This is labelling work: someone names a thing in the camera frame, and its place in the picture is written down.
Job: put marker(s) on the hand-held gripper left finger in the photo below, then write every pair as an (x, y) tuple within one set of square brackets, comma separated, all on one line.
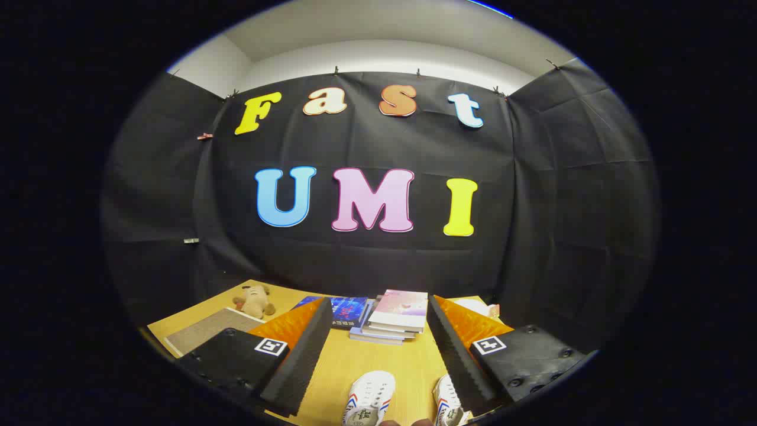
[(298, 361)]

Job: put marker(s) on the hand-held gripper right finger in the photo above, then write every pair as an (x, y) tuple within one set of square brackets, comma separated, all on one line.
[(458, 361)]

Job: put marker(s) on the white canvas shoe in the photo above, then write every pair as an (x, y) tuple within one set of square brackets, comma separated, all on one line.
[(446, 402), (368, 396)]

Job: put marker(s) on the beige fabric storage box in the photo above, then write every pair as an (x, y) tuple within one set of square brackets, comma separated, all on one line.
[(207, 330)]

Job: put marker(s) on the white plush toy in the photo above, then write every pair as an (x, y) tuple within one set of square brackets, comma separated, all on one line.
[(478, 306)]

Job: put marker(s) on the blue cover book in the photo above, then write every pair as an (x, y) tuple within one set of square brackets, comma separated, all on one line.
[(349, 310)]

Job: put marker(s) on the brown plush toy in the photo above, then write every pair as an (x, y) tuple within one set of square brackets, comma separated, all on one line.
[(255, 300)]

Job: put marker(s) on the grey cover book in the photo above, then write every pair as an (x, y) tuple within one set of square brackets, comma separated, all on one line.
[(387, 332)]

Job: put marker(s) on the light blue book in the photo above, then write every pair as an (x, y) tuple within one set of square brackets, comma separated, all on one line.
[(372, 339)]

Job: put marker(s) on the pink cover book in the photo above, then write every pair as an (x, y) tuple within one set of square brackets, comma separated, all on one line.
[(402, 307)]

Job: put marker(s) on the black backdrop cloth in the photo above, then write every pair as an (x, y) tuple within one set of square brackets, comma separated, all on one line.
[(355, 148)]

